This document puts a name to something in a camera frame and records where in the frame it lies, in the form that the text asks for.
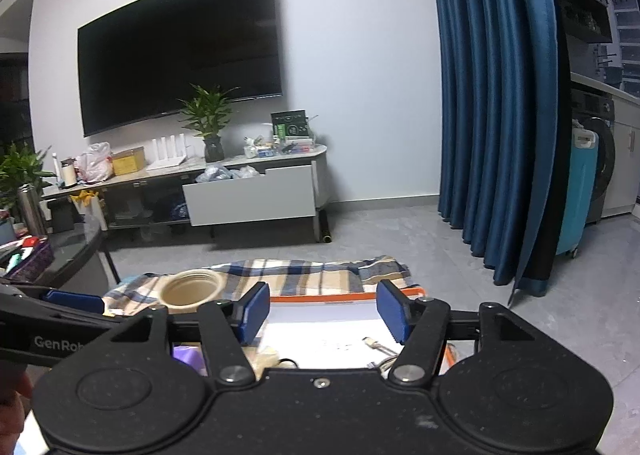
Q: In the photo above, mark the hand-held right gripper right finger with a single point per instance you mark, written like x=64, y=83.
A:
x=391, y=311

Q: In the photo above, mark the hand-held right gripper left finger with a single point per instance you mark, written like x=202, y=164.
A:
x=256, y=311

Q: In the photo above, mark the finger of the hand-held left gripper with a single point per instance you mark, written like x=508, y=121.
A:
x=75, y=302

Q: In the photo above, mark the beige cylindrical container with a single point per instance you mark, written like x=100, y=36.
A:
x=192, y=292

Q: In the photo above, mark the person's left hand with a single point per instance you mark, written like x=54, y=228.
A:
x=12, y=405

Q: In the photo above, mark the round glass coffee table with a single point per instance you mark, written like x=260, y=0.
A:
x=75, y=247

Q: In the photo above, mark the purple patterned box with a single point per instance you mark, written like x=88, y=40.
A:
x=35, y=262

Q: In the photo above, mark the plaid blanket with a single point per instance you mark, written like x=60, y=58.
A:
x=310, y=277

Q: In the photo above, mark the small red box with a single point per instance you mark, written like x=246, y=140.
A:
x=31, y=241

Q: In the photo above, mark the purple cloth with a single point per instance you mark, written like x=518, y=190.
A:
x=189, y=359

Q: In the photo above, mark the black panel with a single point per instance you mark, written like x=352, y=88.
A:
x=65, y=215

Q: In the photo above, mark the yellow and white bag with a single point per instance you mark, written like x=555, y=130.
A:
x=90, y=205

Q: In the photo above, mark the steel thermos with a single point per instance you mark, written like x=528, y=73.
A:
x=31, y=210

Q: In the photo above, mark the black rolled tube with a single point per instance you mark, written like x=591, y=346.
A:
x=326, y=230

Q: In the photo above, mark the white cabinet drawer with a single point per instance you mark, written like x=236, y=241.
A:
x=250, y=197

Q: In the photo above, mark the white jar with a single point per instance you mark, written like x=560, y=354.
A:
x=68, y=175

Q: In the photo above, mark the dark blue bag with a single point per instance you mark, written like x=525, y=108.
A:
x=176, y=210

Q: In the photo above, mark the white and red plastic bag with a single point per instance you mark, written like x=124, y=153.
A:
x=94, y=162

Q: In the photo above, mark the tall green houseplant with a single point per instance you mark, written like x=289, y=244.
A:
x=22, y=170

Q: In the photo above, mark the clear plastic bags in drawer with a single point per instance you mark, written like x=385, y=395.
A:
x=220, y=172

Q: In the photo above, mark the grey television cabinet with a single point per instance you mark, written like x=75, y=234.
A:
x=150, y=180

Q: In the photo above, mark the yellow box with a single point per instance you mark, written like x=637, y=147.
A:
x=129, y=162

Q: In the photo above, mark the clutter of small packets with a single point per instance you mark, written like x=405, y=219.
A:
x=280, y=149

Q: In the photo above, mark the white router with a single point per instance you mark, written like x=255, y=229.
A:
x=170, y=162

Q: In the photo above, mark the green and black box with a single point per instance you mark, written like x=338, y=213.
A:
x=290, y=125

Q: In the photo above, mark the potted plant in dark vase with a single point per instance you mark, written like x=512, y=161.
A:
x=212, y=120

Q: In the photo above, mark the light blue suitcase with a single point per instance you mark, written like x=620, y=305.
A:
x=577, y=195

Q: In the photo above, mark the blue curtain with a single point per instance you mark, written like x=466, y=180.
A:
x=490, y=110

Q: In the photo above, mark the grey washing machine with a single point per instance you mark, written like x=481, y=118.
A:
x=602, y=160

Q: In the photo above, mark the white counter cabinet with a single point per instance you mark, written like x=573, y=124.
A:
x=625, y=155

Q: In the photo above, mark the black wall television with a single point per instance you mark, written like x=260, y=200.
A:
x=175, y=50

